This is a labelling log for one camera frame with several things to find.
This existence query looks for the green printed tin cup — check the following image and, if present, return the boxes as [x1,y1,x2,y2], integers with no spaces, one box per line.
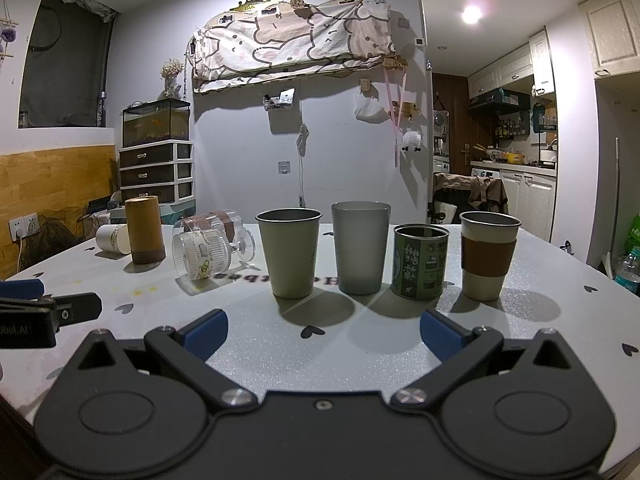
[390,224,450,301]

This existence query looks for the clear wall shelf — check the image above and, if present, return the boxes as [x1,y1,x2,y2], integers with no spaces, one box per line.
[263,88,297,112]

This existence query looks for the white paper cup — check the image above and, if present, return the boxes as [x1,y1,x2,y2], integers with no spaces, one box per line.
[95,224,131,254]

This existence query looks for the clear goblet with brown band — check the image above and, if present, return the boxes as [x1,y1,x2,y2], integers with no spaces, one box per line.
[173,209,256,263]

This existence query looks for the beige paper cup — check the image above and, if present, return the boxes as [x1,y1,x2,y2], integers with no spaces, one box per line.
[255,208,323,300]

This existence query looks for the hanging wind chime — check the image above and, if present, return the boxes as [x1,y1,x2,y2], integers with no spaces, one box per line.
[0,0,21,61]

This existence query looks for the chair with brown jacket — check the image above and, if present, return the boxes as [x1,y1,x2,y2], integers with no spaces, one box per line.
[432,172,509,225]

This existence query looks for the clear patterned plastic cup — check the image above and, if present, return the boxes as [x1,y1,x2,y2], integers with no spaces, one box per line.
[172,228,232,281]

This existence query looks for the frosted grey plastic cup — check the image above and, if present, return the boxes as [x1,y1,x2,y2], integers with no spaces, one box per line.
[331,201,392,295]

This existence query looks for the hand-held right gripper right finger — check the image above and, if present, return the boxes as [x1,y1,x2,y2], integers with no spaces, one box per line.
[390,309,586,411]

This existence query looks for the brown bamboo cylinder cup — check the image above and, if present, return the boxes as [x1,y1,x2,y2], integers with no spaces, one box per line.
[124,195,166,265]

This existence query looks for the dark window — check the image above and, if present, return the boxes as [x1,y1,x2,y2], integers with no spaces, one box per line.
[19,0,120,129]

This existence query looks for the tall white cabinet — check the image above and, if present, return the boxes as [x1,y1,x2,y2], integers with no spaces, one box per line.
[578,0,640,80]

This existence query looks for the dried flowers in vase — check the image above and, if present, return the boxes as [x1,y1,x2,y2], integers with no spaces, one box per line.
[160,58,184,100]

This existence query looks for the clear water bottle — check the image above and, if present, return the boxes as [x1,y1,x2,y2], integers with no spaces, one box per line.
[613,253,640,297]

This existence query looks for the brown wooden door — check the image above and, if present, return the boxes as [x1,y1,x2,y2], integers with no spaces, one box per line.
[432,73,473,161]

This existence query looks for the dark net cloth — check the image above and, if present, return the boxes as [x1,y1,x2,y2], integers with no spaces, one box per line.
[20,215,81,261]

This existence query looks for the glass fish tank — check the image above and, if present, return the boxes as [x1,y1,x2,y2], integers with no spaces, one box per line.
[121,98,192,147]

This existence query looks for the green plastic bag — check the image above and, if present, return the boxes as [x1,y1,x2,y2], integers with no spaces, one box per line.
[622,214,640,261]

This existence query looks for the white plastic drawer unit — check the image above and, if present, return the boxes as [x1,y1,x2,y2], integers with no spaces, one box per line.
[118,140,194,204]

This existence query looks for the black range hood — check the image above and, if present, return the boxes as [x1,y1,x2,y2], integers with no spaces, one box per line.
[468,88,532,111]

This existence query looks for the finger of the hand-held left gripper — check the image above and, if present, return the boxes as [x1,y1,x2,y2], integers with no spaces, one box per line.
[0,292,104,334]
[0,280,46,301]

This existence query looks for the white kitchen counter cabinet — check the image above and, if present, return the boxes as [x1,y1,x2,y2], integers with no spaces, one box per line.
[470,160,557,243]

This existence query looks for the hanging white cable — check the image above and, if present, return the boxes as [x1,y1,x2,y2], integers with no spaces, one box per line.
[296,102,310,207]

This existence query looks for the metal cup with brown sleeve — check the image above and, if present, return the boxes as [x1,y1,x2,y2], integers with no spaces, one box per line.
[459,211,522,301]

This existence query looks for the cartoon printed cloth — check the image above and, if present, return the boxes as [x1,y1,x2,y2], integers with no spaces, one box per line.
[192,0,398,94]

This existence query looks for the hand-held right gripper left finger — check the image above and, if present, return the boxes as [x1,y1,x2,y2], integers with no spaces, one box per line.
[65,309,258,416]

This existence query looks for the white wall socket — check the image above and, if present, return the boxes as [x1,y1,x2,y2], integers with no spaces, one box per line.
[9,213,40,239]

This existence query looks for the grey mop pole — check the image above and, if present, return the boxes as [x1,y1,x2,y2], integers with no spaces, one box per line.
[606,138,621,273]

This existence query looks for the white upper kitchen cabinets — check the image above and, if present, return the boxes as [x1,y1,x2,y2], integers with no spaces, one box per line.
[467,30,557,100]

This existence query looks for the white plastic bag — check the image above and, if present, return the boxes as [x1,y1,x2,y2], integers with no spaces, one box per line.
[353,91,391,121]

